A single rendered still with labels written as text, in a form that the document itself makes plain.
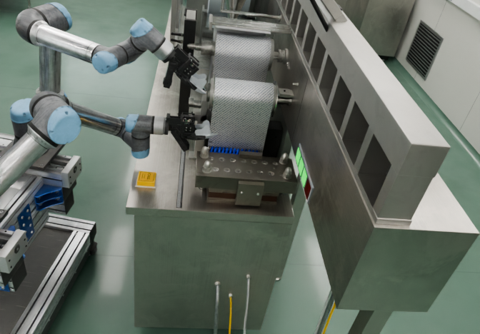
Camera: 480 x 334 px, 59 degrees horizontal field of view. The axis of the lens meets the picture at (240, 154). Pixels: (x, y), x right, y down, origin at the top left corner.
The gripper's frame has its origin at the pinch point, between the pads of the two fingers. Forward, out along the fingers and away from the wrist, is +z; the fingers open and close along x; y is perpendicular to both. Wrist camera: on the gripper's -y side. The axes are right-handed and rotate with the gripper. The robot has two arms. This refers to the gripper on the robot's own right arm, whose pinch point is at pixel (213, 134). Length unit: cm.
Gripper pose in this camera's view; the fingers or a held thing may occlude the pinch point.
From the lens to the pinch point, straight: 176.3
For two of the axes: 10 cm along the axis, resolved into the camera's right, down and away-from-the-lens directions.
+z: 9.9, 0.8, 1.3
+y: 1.4, -8.0, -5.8
